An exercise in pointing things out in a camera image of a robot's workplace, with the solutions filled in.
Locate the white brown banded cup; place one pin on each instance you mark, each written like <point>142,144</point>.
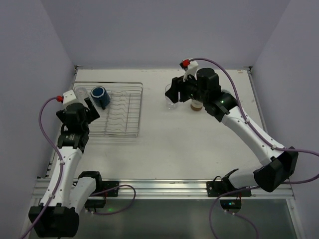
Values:
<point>196,105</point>

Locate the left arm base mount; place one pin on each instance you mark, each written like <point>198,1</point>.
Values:
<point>103,193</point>

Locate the clear plastic cup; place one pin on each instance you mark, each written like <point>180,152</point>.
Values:
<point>81,93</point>

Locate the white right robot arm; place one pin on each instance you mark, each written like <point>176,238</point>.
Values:
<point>275,166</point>

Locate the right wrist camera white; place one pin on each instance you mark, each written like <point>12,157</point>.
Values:
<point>190,67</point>

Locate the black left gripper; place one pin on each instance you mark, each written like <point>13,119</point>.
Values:
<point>90,110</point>

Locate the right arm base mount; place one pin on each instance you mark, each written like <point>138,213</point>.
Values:
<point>220,185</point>

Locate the clear faceted glass tumbler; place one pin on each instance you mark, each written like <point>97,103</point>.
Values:
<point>170,105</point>

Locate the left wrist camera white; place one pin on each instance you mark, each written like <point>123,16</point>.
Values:
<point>69,98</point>

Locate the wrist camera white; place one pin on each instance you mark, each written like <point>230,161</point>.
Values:
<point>190,67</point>
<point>69,98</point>

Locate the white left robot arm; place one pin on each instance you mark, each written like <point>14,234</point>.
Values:
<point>57,214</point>

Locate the metal wire dish rack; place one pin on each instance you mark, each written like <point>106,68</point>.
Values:
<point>121,117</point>

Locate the aluminium front rail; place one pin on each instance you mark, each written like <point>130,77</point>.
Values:
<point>192,189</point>

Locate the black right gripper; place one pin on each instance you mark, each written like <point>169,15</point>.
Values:
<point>179,88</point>

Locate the dark blue mug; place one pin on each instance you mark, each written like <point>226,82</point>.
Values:
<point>100,97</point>

